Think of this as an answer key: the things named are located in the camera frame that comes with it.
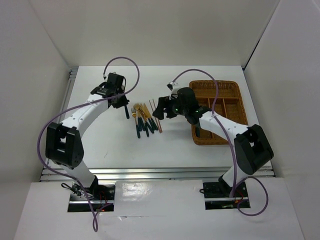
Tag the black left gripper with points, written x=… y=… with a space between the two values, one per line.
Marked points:
x=123 y=102

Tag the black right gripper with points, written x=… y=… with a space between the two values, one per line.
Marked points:
x=163 y=102

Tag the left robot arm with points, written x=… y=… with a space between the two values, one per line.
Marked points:
x=64 y=140

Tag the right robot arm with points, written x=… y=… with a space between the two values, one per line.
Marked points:
x=250 y=148

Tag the woven wicker cutlery basket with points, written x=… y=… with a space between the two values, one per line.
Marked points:
x=229 y=104

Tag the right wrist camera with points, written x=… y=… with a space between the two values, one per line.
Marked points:
x=173 y=87

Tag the aluminium frame rail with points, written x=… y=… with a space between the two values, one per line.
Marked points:
x=113 y=151

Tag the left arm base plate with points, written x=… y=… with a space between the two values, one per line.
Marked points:
x=78 y=202

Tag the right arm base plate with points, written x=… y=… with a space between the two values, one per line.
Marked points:
x=215 y=199

